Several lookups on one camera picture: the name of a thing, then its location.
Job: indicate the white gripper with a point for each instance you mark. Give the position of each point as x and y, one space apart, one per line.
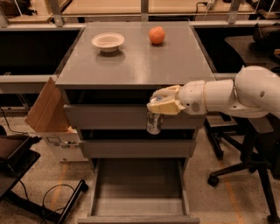
192 97

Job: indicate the silver redbull can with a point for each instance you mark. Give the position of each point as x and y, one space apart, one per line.
154 123

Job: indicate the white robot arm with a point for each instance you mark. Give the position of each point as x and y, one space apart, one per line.
253 93

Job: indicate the grey drawer cabinet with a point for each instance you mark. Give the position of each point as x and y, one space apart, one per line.
138 64

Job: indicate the grey middle drawer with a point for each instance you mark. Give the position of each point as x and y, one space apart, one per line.
137 143

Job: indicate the grey top drawer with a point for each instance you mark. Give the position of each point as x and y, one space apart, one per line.
107 109

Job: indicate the grey open bottom drawer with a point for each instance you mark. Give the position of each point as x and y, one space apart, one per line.
139 191

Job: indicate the orange fruit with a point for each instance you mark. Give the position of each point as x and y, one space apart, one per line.
157 35

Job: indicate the white bowl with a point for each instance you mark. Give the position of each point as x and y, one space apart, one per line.
108 42

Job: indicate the black side desk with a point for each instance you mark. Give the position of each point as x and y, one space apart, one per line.
254 54

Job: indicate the black office chair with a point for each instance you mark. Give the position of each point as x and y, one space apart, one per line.
258 141

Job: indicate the brown cardboard box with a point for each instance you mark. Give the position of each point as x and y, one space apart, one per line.
48 118

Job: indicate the black stand with base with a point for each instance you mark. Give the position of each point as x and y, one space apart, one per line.
16 158

